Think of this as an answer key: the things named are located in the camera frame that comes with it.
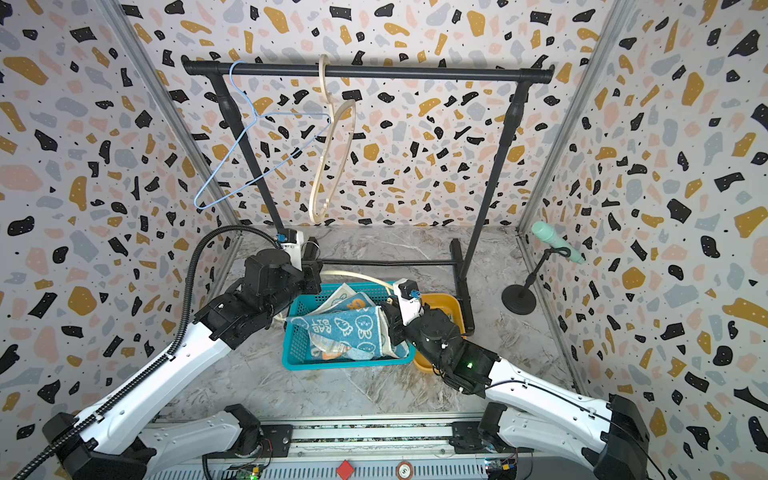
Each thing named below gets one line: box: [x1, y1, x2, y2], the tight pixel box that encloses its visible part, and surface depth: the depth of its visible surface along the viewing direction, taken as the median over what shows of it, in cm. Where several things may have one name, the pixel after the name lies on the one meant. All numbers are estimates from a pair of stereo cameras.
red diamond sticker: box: [336, 459, 355, 480], surface depth 71 cm
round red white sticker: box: [395, 460, 413, 480], surface depth 72 cm
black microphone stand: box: [501, 247, 571, 315], surface depth 102 cm
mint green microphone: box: [532, 221, 584, 265], surface depth 76 cm
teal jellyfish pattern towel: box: [286, 306, 384, 357], surface depth 79 cm
